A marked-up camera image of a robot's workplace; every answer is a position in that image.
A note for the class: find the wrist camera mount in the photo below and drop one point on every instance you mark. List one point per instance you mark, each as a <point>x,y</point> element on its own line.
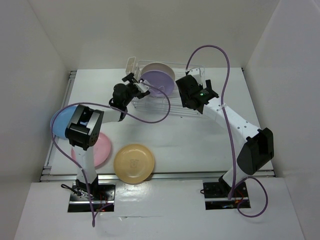
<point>142,87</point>
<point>197,73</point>

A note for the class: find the orange plate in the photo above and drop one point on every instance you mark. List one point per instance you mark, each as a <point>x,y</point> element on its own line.
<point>133,163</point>

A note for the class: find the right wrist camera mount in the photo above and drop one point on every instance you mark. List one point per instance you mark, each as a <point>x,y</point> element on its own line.
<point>197,73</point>

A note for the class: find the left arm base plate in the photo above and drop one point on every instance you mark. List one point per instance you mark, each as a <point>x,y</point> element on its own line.
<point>103,199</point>

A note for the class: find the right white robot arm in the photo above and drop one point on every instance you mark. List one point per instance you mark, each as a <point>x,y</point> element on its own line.
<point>257,145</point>

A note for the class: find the white wire dish rack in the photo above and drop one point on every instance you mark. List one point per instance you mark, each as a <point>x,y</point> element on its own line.
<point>160,104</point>

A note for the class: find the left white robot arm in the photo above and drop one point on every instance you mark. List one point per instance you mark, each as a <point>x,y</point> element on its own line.
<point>85,125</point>

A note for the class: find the cream plate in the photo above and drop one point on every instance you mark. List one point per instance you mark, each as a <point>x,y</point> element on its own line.
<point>159,66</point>

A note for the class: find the blue plate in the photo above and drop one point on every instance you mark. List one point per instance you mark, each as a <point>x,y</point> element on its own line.
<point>61,122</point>

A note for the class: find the white cutlery holder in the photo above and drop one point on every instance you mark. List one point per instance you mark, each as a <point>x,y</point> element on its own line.
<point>132,67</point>

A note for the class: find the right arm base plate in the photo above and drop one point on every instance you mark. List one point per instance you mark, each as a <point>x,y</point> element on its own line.
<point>216,199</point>

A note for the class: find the purple plate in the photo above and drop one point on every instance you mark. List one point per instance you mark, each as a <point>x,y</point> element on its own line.
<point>160,80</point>

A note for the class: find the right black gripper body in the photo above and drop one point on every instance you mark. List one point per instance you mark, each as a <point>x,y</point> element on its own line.
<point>185,102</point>

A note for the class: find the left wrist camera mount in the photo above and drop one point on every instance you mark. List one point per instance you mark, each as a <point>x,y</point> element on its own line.
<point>142,87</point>

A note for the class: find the pink plate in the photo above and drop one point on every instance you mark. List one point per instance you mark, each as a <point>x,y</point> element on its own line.
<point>101,150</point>

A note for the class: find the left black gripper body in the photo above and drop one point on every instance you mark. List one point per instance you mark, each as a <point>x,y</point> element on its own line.
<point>131,90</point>

